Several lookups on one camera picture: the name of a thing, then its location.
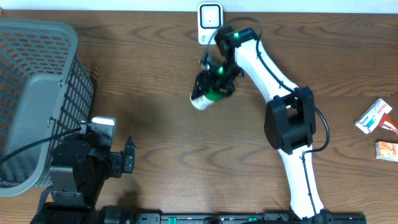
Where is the green lid jar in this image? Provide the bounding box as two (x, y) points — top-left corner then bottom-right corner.
(190, 90), (226, 110)

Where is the white Panadol box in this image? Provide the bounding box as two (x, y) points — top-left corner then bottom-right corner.
(354, 98), (392, 134)

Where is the red snack wrapper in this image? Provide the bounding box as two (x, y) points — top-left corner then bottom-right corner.
(378, 113), (398, 134)

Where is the orange tissue pack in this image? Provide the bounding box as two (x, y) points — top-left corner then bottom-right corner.
(375, 141), (397, 162)

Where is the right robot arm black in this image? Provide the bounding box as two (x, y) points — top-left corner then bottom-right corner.
(190, 27), (324, 220)

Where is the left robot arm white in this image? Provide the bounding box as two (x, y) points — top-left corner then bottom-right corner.
(32, 122), (136, 224)

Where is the white barcode scanner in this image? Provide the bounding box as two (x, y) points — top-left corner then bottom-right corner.
(197, 2), (224, 45)

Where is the grey plastic basket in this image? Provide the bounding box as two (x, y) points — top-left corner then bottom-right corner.
(1, 18), (94, 197)

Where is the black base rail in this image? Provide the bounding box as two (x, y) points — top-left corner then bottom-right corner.
(97, 206), (367, 224)

